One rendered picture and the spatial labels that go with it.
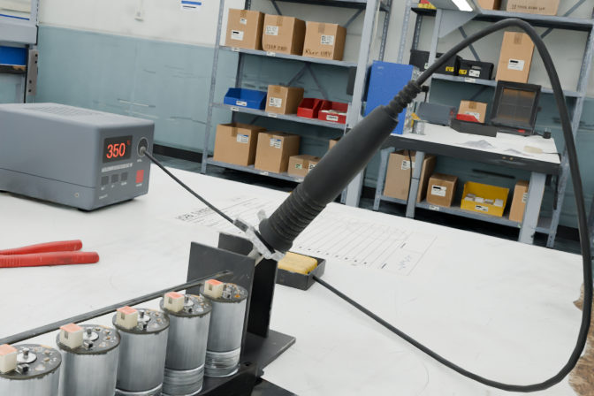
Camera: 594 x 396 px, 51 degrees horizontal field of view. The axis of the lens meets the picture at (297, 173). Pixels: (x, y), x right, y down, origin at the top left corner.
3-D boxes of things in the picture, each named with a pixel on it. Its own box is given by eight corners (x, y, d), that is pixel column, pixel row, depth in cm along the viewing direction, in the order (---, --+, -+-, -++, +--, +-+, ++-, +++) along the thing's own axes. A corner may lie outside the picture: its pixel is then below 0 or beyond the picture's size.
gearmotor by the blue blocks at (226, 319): (245, 381, 33) (256, 291, 32) (215, 398, 31) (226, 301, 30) (210, 364, 35) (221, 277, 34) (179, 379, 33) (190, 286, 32)
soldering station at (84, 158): (149, 200, 75) (157, 120, 73) (90, 217, 64) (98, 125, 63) (46, 177, 79) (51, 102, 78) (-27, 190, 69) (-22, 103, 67)
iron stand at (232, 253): (209, 418, 38) (311, 321, 34) (124, 308, 40) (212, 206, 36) (256, 379, 43) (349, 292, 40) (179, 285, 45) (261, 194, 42)
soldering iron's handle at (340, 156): (277, 256, 37) (429, 99, 32) (250, 226, 37) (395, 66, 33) (294, 248, 39) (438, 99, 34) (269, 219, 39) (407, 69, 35)
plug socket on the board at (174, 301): (186, 308, 29) (188, 295, 29) (173, 313, 29) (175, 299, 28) (174, 303, 30) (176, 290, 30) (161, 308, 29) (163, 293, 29)
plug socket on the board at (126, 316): (141, 324, 27) (143, 309, 27) (126, 330, 26) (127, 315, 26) (129, 318, 27) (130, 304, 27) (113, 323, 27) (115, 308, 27)
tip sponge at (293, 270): (324, 273, 57) (326, 257, 56) (306, 291, 51) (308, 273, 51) (249, 255, 59) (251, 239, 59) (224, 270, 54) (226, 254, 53)
